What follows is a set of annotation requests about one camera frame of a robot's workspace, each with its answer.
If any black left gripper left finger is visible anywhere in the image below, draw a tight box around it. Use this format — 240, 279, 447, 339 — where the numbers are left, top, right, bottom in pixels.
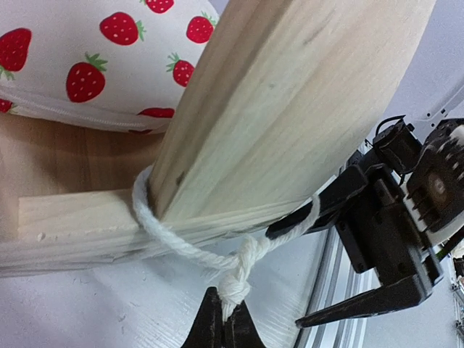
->
184, 286, 225, 348

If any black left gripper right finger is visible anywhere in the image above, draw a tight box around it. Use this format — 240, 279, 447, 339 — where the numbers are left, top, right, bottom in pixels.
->
226, 302, 265, 348

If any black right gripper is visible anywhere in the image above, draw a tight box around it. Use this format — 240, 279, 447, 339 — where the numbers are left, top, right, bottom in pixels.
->
265, 165, 443, 328

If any white mattress tie string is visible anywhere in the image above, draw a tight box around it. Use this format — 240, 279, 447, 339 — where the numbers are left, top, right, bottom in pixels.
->
130, 167, 322, 322

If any wooden pet bed frame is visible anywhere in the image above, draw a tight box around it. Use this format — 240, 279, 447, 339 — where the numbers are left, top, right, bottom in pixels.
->
1, 1, 435, 278

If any strawberry print ruffled mattress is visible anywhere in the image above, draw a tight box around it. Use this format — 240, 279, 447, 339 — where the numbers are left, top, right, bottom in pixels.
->
1, 0, 220, 134

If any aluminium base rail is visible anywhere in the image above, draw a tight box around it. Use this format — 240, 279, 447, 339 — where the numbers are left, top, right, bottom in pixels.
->
289, 137, 464, 348

